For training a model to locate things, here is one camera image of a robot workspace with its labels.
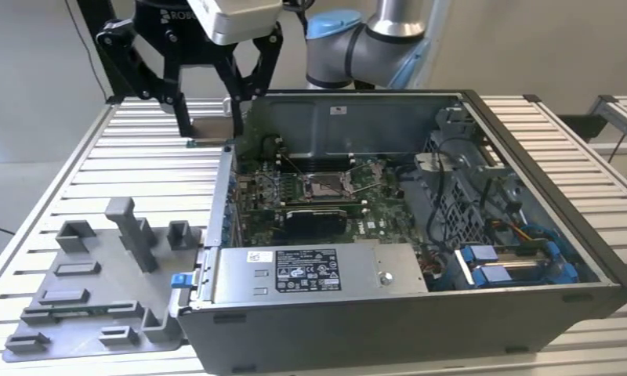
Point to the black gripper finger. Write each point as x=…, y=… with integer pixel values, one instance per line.
x=238, y=94
x=175, y=103

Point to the silver CPU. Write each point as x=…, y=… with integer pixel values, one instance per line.
x=211, y=129

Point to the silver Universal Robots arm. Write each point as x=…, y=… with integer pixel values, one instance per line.
x=334, y=51

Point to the black RAM slot white clips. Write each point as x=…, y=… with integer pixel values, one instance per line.
x=317, y=160
x=322, y=203

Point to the CPU socket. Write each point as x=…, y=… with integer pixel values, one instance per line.
x=325, y=190

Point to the metal locking lever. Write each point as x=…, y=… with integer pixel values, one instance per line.
x=297, y=165

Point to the black graphics card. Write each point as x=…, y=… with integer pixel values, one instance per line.
x=317, y=223

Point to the green motherboard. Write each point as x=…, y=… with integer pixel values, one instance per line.
x=382, y=203

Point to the white plug connector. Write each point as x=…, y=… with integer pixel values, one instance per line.
x=428, y=162

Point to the blue case latch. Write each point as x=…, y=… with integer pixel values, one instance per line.
x=182, y=281

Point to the grey parts rack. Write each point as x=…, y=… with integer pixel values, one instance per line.
x=110, y=282

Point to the silver power supply unit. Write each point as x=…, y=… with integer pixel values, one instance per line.
x=355, y=274

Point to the grey plastic drive cage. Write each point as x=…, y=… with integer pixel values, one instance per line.
x=465, y=211

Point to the hard disk in blue carrier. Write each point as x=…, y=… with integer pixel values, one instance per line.
x=481, y=252
x=494, y=274

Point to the black open PC case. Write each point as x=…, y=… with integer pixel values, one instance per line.
x=345, y=333

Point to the aluminium slat side table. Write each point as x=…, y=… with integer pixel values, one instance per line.
x=622, y=117

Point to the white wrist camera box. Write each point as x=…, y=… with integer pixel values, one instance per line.
x=241, y=19

